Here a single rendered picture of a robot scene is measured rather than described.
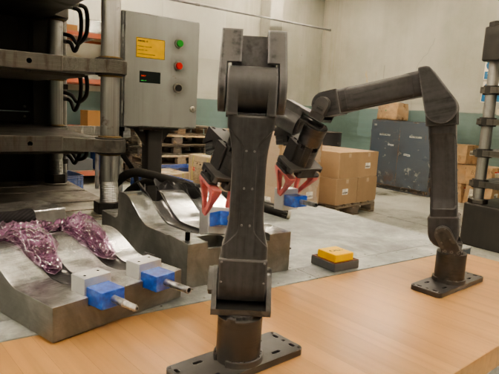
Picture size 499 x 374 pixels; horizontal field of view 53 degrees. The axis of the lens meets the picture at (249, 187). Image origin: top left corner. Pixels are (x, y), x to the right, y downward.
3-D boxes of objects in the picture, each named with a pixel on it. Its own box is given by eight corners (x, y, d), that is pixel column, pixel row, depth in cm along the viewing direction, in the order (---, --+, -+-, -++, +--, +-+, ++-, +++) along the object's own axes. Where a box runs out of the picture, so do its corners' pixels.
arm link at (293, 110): (266, 124, 118) (288, 78, 115) (280, 124, 126) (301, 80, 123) (307, 148, 115) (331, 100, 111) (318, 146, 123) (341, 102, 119)
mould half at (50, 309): (180, 297, 93) (183, 240, 92) (53, 343, 73) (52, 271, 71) (38, 243, 123) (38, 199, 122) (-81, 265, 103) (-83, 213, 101)
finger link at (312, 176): (272, 186, 129) (285, 156, 124) (294, 185, 133) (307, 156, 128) (286, 202, 125) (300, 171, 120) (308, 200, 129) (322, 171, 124)
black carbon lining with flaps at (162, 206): (252, 237, 113) (255, 196, 112) (190, 244, 104) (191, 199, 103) (182, 208, 141) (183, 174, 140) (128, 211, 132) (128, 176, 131)
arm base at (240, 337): (165, 317, 65) (195, 338, 60) (275, 289, 78) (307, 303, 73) (162, 374, 67) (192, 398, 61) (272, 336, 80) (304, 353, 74)
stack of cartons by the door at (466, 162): (502, 207, 702) (509, 148, 689) (489, 208, 683) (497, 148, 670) (447, 197, 770) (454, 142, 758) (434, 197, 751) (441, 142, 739)
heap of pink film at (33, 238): (126, 257, 97) (127, 217, 96) (40, 277, 83) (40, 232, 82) (53, 231, 112) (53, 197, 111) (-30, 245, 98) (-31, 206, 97)
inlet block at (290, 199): (323, 215, 121) (324, 193, 120) (307, 217, 118) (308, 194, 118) (288, 206, 132) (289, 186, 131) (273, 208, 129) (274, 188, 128)
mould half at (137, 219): (288, 270, 113) (292, 211, 111) (186, 288, 98) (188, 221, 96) (185, 222, 153) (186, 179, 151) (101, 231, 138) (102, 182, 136)
